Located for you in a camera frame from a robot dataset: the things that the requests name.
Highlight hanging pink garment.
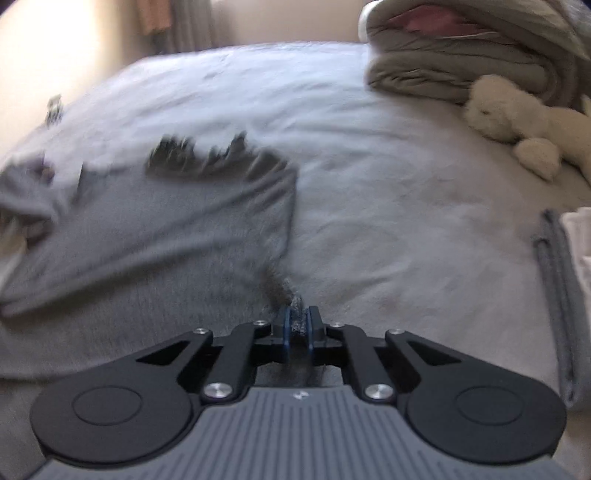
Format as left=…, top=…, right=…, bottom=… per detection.
left=136, top=0, right=174, bottom=38

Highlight bed with grey sheet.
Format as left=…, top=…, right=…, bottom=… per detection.
left=0, top=41, right=591, bottom=407

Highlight folded white clothes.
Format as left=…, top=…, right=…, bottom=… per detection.
left=558, top=207, right=591, bottom=298

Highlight small dark object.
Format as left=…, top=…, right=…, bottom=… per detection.
left=45, top=94, right=64, bottom=126

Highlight folded grey clothes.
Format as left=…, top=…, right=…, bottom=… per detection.
left=531, top=209, right=591, bottom=409

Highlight grey knit garment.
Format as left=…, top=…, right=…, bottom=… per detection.
left=0, top=133, right=334, bottom=389

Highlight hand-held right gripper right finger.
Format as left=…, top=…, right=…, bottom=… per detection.
left=307, top=306, right=463, bottom=405

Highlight thick grey folded quilt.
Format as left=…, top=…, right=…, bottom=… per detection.
left=359, top=0, right=591, bottom=108

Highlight grey star-print curtain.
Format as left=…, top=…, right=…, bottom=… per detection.
left=166, top=0, right=218, bottom=54

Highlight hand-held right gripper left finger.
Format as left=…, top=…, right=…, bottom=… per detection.
left=137, top=308, right=293, bottom=403

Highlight white plush dog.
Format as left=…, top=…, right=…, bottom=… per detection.
left=464, top=74, right=591, bottom=186

